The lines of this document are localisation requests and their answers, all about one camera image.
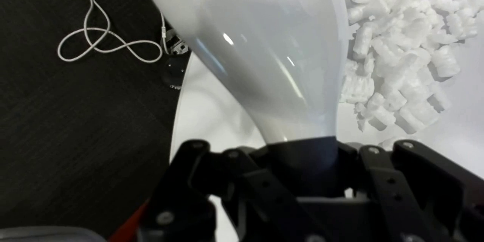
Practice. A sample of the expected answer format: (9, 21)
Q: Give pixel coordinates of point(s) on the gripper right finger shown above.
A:
(427, 185)

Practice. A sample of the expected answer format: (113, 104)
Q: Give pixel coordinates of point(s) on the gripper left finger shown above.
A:
(189, 193)

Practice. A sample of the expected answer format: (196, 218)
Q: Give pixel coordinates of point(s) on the black round device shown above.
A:
(174, 71)

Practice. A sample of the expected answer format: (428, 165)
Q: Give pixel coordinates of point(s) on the heap of white packing peanuts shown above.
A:
(401, 64)

